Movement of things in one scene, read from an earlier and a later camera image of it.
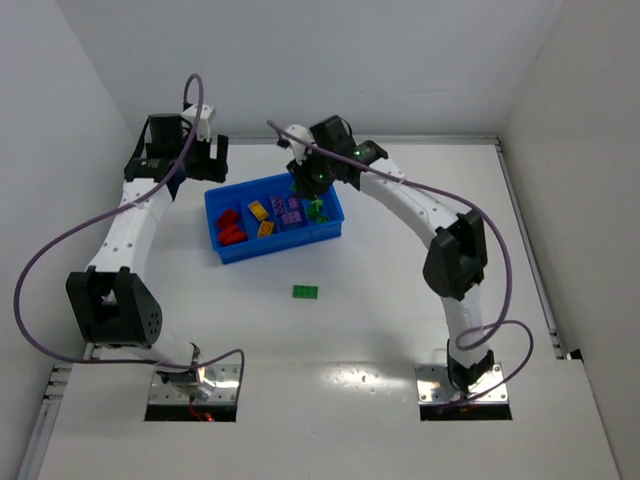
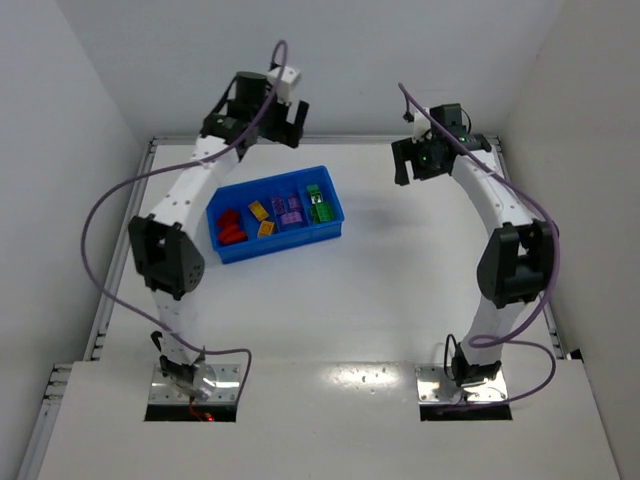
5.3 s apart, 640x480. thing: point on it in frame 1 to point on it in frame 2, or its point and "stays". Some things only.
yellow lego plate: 258,210 stays
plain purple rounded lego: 291,217 stays
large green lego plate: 308,292 to 321,212
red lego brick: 232,235 stays
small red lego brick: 228,218 stays
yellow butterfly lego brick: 265,228 stays
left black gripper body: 209,163 to 286,123
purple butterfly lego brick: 279,205 stays
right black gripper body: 310,185 to 409,158
